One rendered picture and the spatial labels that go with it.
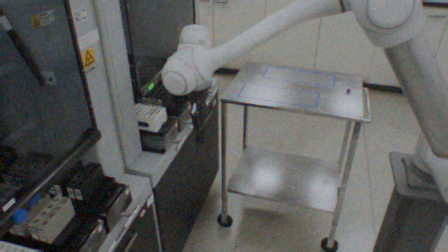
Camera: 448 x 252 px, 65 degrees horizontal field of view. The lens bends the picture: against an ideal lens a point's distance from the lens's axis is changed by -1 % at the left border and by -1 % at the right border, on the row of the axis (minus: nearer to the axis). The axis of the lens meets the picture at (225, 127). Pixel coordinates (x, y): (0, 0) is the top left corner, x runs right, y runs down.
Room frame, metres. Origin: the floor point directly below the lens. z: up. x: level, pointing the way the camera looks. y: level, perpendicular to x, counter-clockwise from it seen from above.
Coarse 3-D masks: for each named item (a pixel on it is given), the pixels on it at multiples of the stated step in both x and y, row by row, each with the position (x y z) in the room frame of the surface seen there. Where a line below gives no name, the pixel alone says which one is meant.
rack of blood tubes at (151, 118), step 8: (136, 104) 1.24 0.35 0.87; (136, 112) 1.18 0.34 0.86; (144, 112) 1.18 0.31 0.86; (152, 112) 1.18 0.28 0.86; (160, 112) 1.18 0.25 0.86; (144, 120) 1.13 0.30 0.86; (152, 120) 1.12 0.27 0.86; (160, 120) 1.16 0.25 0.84; (144, 128) 1.13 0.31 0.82; (152, 128) 1.12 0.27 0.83
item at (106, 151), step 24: (72, 0) 0.89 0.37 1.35; (96, 48) 0.95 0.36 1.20; (96, 72) 0.93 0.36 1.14; (96, 96) 0.91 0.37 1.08; (96, 120) 0.88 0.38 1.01; (96, 144) 0.87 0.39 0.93; (120, 168) 0.95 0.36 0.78; (144, 192) 0.91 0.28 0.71; (144, 216) 0.88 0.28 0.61; (120, 240) 0.74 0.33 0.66; (144, 240) 0.86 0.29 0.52
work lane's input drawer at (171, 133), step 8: (168, 120) 1.20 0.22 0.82; (176, 120) 1.22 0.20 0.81; (160, 128) 1.14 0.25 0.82; (168, 128) 1.15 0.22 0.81; (176, 128) 1.20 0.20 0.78; (144, 136) 1.11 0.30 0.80; (152, 136) 1.10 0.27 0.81; (160, 136) 1.11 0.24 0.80; (168, 136) 1.13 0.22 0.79; (176, 136) 1.20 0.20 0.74; (184, 136) 1.18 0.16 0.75; (144, 144) 1.11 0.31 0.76; (152, 144) 1.10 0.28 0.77; (160, 144) 1.10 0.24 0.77; (168, 144) 1.12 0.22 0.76
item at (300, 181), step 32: (256, 64) 1.77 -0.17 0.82; (224, 96) 1.40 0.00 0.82; (256, 96) 1.40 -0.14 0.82; (288, 96) 1.40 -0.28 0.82; (320, 96) 1.40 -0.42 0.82; (352, 96) 1.40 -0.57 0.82; (224, 128) 1.38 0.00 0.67; (224, 160) 1.38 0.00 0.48; (256, 160) 1.64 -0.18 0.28; (288, 160) 1.63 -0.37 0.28; (320, 160) 1.63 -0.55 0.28; (352, 160) 1.20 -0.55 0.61; (224, 192) 1.38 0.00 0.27; (256, 192) 1.37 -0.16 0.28; (288, 192) 1.37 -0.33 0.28; (320, 192) 1.36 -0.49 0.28; (224, 224) 1.38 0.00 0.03
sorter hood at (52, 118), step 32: (0, 0) 0.68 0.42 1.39; (32, 0) 0.75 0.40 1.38; (64, 0) 0.85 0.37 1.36; (0, 32) 0.66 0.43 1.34; (32, 32) 0.73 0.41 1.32; (64, 32) 0.82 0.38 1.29; (0, 64) 0.64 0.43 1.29; (32, 64) 0.71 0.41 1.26; (64, 64) 0.80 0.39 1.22; (0, 96) 0.61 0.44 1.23; (32, 96) 0.68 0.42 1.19; (64, 96) 0.77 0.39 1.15; (0, 128) 0.59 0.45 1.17; (32, 128) 0.66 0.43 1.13; (64, 128) 0.74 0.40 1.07; (96, 128) 0.85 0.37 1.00; (0, 160) 0.56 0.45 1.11; (32, 160) 0.63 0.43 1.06; (64, 160) 0.71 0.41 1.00; (0, 192) 0.54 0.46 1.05; (32, 192) 0.59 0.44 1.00; (0, 224) 0.50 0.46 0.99
